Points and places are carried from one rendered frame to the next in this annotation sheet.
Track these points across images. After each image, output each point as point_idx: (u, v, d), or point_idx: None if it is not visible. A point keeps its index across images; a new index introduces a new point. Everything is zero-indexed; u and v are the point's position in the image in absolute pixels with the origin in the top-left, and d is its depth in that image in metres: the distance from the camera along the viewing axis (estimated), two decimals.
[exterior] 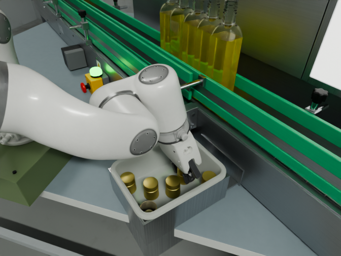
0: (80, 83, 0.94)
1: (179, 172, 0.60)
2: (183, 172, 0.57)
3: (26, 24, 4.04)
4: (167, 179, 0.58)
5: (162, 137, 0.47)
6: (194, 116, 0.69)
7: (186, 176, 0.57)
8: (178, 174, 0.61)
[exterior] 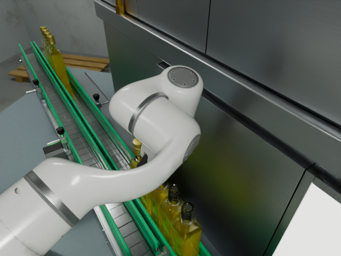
0: None
1: None
2: None
3: (21, 53, 4.06)
4: None
5: None
6: None
7: None
8: None
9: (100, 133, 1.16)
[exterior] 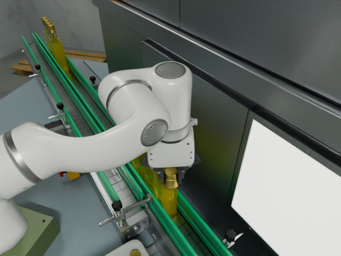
0: None
1: None
2: (182, 169, 0.58)
3: (22, 49, 4.18)
4: (166, 173, 0.60)
5: (182, 133, 0.47)
6: (145, 222, 0.84)
7: (184, 171, 0.59)
8: None
9: (96, 112, 1.28)
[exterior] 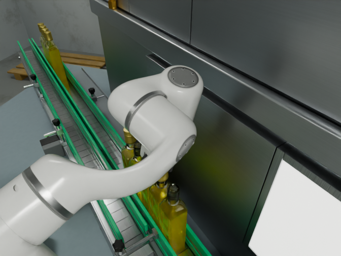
0: None
1: None
2: None
3: (20, 52, 4.09)
4: None
5: None
6: None
7: None
8: None
9: (96, 126, 1.19)
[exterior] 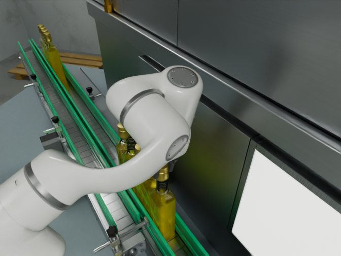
0: None
1: None
2: (175, 159, 0.60)
3: (20, 52, 4.15)
4: None
5: None
6: (142, 245, 0.80)
7: (176, 160, 0.61)
8: None
9: (93, 124, 1.25)
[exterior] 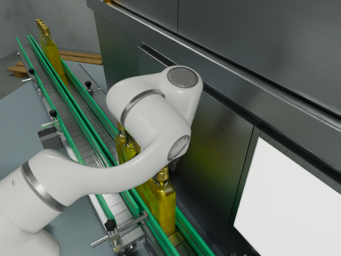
0: None
1: None
2: (177, 158, 0.60)
3: None
4: None
5: None
6: (142, 240, 0.78)
7: (178, 159, 0.61)
8: None
9: (92, 119, 1.23)
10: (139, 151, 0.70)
